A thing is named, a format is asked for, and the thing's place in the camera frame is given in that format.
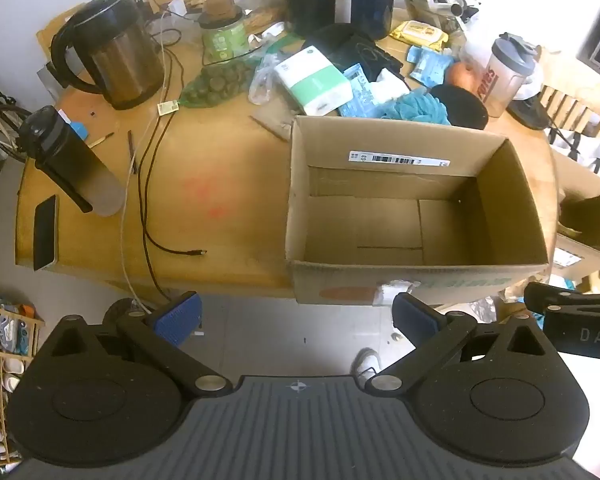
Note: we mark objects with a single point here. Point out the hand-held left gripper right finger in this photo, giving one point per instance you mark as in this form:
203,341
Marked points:
412,315

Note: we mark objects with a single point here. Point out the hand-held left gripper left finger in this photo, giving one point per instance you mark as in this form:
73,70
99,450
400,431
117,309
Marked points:
177,317

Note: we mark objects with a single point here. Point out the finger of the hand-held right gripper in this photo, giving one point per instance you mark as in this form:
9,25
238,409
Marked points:
545,294

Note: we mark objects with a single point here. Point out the black foam sponge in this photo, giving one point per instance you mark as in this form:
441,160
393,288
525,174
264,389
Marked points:
462,107

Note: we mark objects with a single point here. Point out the blue bath loofah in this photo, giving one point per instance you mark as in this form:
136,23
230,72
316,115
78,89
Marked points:
420,107

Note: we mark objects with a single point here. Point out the white green tissue pack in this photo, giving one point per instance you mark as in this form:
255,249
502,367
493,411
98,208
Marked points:
312,80

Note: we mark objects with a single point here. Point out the small cardboard box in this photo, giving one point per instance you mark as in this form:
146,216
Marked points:
585,220

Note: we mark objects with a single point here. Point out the white shopping bag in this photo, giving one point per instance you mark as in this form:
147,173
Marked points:
582,152

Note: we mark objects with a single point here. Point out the black smartphone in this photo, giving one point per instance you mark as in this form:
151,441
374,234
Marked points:
45,232

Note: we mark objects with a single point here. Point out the brown pen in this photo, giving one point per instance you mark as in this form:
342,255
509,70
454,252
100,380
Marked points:
131,150

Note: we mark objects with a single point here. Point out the black round stand base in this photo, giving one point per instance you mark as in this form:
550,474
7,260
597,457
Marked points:
530,115

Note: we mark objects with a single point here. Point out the wooden shoe rack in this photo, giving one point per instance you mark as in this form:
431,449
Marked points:
0,360

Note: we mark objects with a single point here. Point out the black water bottle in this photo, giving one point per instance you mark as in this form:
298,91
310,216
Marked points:
65,155

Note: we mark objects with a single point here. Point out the small paper tag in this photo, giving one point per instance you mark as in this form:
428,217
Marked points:
167,106

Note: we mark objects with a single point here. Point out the grey lid shaker bottle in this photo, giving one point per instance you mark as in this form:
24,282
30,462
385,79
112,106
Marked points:
502,77

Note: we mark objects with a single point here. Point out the blue printed packet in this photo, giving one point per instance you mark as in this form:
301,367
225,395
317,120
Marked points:
360,90

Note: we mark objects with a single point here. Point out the orange apple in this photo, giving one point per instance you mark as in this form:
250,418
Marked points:
462,77

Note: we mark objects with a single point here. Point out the green net bag of kiwis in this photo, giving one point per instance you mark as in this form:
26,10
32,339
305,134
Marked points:
215,85

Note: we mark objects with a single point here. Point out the blue packets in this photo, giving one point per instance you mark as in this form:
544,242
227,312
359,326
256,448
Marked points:
430,65

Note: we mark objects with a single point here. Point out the clear plastic bag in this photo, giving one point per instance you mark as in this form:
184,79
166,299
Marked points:
262,80

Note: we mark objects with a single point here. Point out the black steel electric kettle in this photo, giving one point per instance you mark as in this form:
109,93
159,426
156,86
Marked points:
125,60

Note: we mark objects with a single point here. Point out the bicycle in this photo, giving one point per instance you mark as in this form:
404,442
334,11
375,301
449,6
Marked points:
0,115

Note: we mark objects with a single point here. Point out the green label jar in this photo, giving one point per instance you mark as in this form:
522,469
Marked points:
225,40

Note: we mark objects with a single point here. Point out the yellow wet wipes pack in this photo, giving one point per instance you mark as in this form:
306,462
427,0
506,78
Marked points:
420,32

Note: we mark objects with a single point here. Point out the brown jar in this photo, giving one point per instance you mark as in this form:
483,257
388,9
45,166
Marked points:
220,5

